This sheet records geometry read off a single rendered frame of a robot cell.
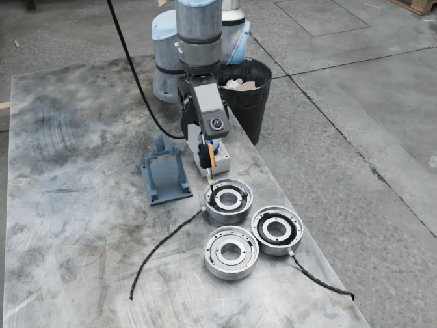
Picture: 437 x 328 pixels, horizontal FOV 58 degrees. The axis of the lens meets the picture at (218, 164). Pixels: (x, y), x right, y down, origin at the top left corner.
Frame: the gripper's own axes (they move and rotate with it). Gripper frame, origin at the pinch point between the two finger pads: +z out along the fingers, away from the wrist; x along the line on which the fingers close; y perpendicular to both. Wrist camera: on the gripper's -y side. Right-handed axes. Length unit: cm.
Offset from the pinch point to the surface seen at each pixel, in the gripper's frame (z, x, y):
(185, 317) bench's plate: 13.1, 11.8, -27.3
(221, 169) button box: 11.9, -5.2, 4.9
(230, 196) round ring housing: 11.7, -4.5, -4.1
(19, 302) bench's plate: 13.1, 39.6, -15.7
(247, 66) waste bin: 55, -56, 117
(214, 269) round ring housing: 9.6, 4.6, -21.6
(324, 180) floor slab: 93, -80, 59
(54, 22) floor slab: 94, 52, 295
